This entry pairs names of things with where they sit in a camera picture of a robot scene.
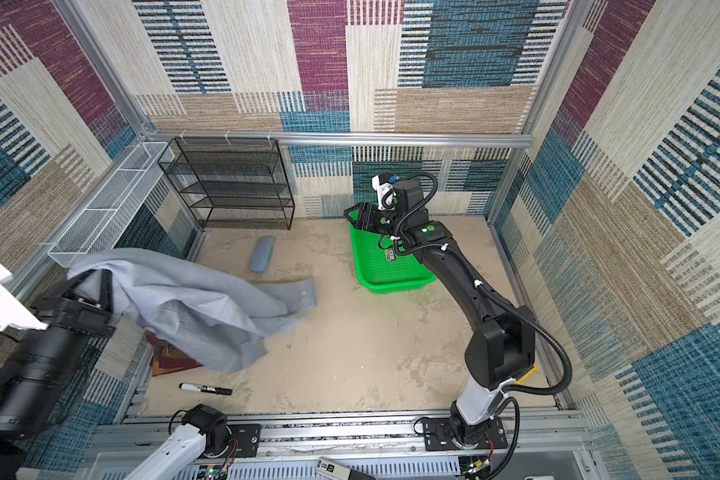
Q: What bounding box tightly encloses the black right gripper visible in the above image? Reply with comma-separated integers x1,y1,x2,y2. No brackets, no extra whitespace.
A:
343,202,406,237

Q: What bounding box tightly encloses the white wire mesh basket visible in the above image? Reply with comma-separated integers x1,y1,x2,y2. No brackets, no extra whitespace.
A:
48,142,168,268

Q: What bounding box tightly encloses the grey long sleeve shirt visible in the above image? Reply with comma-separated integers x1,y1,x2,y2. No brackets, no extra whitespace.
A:
66,248,317,374

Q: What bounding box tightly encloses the blue fabric glasses case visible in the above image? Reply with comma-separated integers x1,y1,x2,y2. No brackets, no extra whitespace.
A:
249,236,275,274

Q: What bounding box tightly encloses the green plastic basket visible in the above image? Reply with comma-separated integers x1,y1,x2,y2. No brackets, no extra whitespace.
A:
345,206,436,294

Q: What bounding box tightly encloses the black corrugated right cable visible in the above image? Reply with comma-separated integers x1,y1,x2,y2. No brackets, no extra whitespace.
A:
389,172,574,396

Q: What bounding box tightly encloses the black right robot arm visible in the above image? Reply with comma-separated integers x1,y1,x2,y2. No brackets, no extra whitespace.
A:
344,174,535,449

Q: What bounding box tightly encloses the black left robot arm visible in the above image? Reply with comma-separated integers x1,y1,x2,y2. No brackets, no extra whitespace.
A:
0,270,115,479

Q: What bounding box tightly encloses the black wire mesh shelf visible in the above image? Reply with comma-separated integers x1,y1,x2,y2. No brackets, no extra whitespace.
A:
158,137,295,230

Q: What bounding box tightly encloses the maroon folded shirt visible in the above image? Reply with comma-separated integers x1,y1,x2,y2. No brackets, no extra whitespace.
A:
145,331,201,377

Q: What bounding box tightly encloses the black marker pen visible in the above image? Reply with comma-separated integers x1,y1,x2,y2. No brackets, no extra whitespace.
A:
179,383,233,396

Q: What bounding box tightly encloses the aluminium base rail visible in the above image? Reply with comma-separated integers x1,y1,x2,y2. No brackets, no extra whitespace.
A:
76,408,608,479

